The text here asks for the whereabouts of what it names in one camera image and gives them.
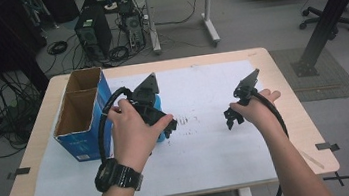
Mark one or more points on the open computer case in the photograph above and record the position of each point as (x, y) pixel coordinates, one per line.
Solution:
(132, 24)

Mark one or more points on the black tape cross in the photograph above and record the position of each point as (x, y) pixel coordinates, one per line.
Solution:
(339, 178)

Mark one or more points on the black wristwatch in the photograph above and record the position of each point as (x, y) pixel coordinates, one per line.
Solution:
(118, 178)

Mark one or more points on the grey floor mat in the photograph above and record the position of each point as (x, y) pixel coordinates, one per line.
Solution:
(315, 74)

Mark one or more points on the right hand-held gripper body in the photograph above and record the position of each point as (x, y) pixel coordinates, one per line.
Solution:
(246, 86)

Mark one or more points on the person's right hand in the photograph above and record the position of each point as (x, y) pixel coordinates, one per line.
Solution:
(258, 109)

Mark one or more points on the black office chair base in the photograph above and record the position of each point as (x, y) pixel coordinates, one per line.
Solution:
(327, 18)

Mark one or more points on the white paper sheet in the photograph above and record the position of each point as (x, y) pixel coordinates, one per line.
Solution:
(202, 148)

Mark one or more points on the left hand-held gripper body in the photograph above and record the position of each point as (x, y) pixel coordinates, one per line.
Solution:
(145, 99)

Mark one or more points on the person's left hand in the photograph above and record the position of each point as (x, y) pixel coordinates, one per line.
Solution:
(133, 133)

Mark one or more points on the black desktop computer tower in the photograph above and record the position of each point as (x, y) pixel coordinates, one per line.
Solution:
(93, 32)

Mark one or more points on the white leg desk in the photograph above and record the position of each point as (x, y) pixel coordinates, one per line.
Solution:
(184, 6)

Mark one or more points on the black tape strip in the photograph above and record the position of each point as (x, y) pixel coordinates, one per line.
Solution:
(18, 172)
(327, 146)

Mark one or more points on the blue cardboard box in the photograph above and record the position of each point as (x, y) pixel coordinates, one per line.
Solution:
(82, 116)

